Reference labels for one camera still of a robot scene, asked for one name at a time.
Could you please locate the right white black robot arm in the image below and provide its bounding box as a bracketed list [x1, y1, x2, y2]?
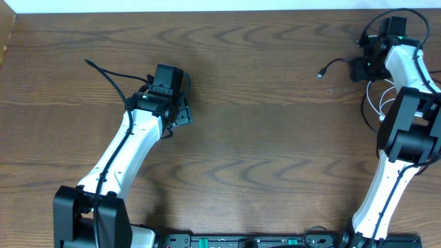
[342, 34, 440, 247]

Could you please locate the black usb cable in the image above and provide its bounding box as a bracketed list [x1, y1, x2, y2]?
[316, 58, 380, 136]

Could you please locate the white usb cable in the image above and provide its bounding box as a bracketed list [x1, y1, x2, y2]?
[365, 79, 397, 122]

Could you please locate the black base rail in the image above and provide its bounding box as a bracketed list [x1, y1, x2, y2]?
[152, 231, 422, 248]

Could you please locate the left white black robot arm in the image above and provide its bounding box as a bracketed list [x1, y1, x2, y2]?
[53, 92, 192, 247]

